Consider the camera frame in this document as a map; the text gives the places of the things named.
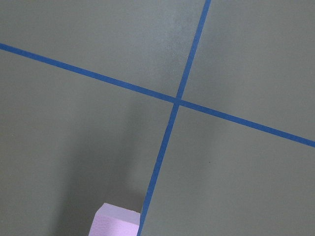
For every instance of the pink foam block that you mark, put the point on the pink foam block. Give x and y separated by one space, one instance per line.
112 220

